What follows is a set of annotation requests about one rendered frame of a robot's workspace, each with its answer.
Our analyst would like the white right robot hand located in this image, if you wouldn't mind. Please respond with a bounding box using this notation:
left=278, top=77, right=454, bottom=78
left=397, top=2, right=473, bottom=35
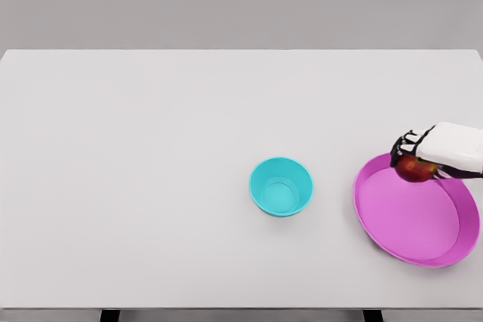
left=389, top=122, right=483, bottom=180

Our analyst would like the red apple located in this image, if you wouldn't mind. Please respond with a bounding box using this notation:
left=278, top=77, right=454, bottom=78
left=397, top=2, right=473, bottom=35
left=395, top=155, right=439, bottom=182

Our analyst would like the pink plate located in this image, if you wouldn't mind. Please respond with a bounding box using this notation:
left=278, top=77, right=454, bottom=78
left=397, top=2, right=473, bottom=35
left=352, top=152, right=481, bottom=268

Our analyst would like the blue bowl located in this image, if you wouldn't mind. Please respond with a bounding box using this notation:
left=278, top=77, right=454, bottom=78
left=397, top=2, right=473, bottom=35
left=248, top=156, right=315, bottom=218

